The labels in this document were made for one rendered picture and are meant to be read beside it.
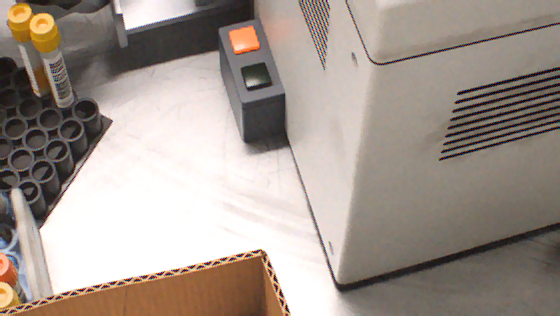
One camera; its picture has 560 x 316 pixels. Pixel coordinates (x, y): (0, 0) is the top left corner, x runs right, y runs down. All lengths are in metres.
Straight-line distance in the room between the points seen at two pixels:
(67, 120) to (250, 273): 0.22
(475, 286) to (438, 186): 0.12
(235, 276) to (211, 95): 0.22
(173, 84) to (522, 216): 0.25
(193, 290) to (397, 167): 0.12
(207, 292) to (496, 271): 0.22
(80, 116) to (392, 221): 0.23
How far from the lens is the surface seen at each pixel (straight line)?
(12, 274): 0.59
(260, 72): 0.70
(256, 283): 0.57
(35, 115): 0.73
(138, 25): 0.74
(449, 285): 0.70
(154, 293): 0.55
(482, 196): 0.63
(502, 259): 0.71
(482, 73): 0.50
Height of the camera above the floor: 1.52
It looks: 62 degrees down
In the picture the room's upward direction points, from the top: 2 degrees clockwise
